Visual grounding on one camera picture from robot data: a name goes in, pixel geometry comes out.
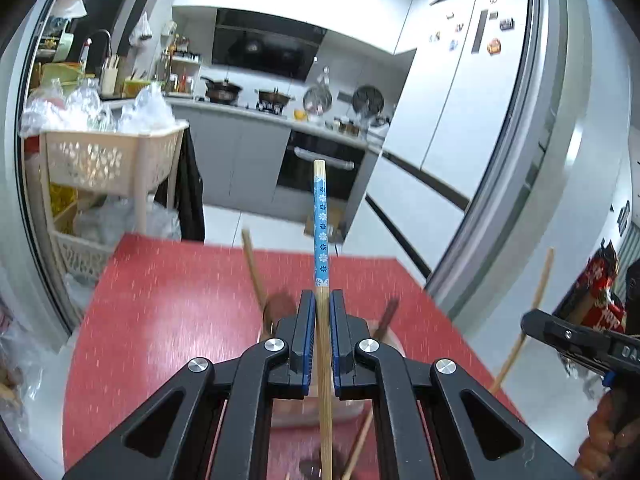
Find blue patterned chopstick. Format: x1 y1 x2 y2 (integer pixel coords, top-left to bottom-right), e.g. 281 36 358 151
312 159 335 480

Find spice rack with bottles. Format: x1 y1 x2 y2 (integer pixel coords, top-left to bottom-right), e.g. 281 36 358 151
160 35 201 96

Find plain wooden chopstick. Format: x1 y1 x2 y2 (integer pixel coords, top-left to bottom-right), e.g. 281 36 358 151
241 228 268 308
341 407 375 480
489 246 556 395

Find white upper kitchen cabinets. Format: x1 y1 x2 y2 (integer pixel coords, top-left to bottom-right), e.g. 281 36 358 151
172 0 418 56

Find yellow oil bottle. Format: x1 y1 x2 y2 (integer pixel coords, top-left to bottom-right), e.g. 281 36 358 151
50 185 78 233

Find grey lower kitchen cabinets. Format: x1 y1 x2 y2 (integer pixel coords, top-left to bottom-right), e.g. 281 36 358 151
167 100 291 208

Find hanging white plastic bag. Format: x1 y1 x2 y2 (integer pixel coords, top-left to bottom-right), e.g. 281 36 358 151
129 10 153 46

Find pile of clear plastic bags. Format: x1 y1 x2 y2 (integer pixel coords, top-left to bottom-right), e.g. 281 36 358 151
20 77 176 136

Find black kitchen faucet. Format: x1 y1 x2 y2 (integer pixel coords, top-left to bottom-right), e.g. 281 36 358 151
80 29 113 61

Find black built-in oven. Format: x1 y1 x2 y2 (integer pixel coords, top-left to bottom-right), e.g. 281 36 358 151
275 130 368 206

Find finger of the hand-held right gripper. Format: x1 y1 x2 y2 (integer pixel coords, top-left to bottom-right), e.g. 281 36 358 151
520 309 608 361
62 289 317 480
330 289 583 480

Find round black divided pan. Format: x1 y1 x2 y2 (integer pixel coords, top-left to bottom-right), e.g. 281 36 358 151
351 85 385 116

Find group of fridge magnets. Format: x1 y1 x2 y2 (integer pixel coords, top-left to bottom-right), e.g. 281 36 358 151
427 0 516 56

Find beige plastic utensil holder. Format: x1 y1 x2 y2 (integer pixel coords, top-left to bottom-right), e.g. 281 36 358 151
260 317 405 428

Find metal spoon black handle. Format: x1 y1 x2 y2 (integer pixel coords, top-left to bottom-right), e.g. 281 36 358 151
260 291 301 341
375 297 401 341

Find black range hood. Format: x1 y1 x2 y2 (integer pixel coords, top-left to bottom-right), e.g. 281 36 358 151
211 8 328 82

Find white refrigerator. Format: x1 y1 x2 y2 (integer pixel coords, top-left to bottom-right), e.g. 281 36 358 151
367 0 531 281

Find clear plastic bag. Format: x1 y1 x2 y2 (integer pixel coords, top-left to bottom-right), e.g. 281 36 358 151
0 280 46 441

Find black wok with lid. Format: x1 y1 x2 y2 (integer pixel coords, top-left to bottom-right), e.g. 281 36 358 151
200 76 243 103

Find round metal steamer rack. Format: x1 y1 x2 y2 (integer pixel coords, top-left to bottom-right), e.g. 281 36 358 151
302 85 333 113

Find beige perforated storage cart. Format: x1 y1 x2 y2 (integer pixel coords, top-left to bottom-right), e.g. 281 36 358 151
37 120 191 291

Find red snack package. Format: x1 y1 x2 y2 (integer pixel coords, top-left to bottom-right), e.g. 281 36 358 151
572 240 628 333

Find person's right hand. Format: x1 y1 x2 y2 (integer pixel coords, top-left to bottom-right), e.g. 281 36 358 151
575 389 640 480

